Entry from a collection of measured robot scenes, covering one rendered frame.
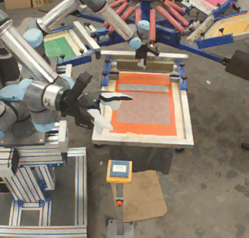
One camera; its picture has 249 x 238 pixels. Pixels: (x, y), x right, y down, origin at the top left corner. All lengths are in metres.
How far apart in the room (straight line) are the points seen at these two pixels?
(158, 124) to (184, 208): 1.01
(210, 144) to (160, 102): 1.23
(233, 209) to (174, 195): 0.56
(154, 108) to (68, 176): 1.00
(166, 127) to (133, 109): 0.26
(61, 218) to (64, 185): 0.30
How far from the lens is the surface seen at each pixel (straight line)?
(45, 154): 1.40
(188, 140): 1.61
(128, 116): 1.75
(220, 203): 2.60
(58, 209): 2.25
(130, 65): 1.98
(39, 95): 0.83
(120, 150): 1.80
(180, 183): 2.61
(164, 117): 1.76
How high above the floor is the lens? 2.20
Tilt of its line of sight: 45 degrees down
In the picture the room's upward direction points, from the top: straight up
